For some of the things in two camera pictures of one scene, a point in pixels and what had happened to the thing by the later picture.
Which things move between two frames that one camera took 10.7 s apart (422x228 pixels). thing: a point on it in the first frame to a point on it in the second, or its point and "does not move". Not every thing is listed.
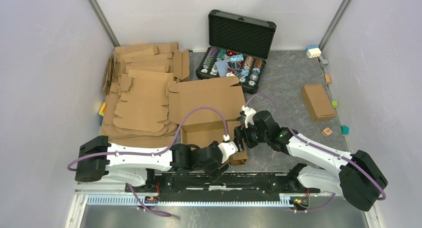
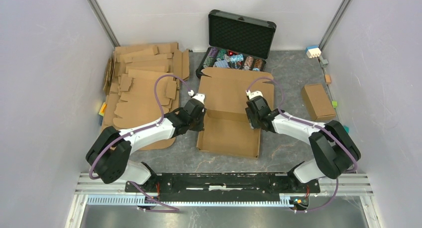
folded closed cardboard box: [317, 102] does not move
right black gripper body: [253, 137] to [253, 119]
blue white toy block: [313, 51] does not move
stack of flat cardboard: [137, 82] does not move
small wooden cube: [328, 79] does not move
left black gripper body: [212, 171] to [197, 124]
